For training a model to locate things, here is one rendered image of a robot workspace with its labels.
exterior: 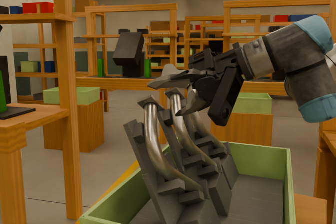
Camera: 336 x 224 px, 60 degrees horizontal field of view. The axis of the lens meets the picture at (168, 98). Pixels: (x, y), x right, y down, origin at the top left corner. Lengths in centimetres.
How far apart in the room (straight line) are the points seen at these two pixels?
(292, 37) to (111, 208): 54
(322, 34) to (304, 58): 5
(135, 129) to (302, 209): 66
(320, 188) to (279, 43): 136
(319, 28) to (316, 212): 67
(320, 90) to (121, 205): 53
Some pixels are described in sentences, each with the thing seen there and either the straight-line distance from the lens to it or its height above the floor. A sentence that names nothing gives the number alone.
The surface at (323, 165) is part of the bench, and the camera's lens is 182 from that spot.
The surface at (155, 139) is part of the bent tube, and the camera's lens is 62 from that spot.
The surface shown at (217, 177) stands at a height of 93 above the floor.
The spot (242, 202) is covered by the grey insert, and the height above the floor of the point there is 85.
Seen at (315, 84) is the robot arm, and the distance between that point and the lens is 59.
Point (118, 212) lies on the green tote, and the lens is 79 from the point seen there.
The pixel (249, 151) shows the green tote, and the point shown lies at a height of 94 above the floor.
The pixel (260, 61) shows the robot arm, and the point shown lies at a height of 128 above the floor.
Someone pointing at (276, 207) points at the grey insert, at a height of 85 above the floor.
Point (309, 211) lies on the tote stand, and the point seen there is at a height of 79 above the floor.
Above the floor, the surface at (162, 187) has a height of 100.
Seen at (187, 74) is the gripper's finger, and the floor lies 125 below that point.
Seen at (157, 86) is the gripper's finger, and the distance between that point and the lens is 61.
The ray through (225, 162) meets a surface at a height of 93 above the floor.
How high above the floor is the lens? 130
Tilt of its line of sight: 9 degrees down
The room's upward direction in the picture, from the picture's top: straight up
